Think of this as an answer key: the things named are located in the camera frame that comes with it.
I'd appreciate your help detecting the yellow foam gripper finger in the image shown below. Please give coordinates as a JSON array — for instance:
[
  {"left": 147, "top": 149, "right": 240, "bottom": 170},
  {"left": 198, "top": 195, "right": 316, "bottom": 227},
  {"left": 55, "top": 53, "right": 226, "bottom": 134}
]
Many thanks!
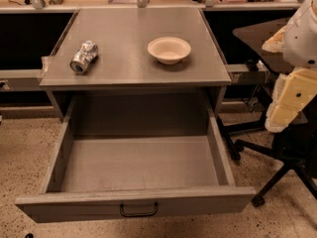
[
  {"left": 262, "top": 27, "right": 286, "bottom": 53},
  {"left": 264, "top": 67, "right": 317, "bottom": 133}
]

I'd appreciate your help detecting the grey top drawer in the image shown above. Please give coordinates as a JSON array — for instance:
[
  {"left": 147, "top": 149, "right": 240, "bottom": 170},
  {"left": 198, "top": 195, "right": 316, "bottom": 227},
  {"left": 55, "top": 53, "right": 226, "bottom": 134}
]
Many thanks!
[{"left": 16, "top": 92, "right": 255, "bottom": 223}]

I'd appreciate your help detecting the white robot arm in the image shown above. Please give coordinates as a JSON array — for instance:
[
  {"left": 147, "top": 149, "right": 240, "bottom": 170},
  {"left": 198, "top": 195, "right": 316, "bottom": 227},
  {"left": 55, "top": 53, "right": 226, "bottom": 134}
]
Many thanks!
[{"left": 262, "top": 0, "right": 317, "bottom": 133}]

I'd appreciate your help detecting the black office chair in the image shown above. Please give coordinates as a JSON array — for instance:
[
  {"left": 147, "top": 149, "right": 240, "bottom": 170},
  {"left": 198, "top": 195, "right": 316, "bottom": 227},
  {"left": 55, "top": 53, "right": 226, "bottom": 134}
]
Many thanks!
[{"left": 233, "top": 16, "right": 317, "bottom": 207}]

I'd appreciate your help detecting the beige bowl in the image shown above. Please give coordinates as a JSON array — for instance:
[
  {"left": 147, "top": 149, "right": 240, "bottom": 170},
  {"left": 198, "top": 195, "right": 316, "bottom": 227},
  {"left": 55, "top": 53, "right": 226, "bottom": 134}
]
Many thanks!
[{"left": 148, "top": 37, "right": 191, "bottom": 64}]

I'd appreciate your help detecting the grey cabinet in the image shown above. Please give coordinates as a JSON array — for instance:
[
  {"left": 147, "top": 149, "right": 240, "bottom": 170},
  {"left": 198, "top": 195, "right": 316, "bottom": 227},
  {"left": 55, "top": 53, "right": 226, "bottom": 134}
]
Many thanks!
[{"left": 38, "top": 6, "right": 233, "bottom": 121}]

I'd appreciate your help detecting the crushed silver can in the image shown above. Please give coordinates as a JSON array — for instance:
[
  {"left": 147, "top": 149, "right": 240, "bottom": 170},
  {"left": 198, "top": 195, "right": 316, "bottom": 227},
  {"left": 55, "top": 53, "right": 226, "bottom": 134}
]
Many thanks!
[{"left": 69, "top": 41, "right": 98, "bottom": 74}]

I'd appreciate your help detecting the black top drawer handle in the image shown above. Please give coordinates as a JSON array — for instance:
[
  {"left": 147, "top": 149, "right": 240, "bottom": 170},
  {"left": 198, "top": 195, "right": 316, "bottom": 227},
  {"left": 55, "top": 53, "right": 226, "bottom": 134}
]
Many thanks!
[{"left": 119, "top": 202, "right": 159, "bottom": 218}]

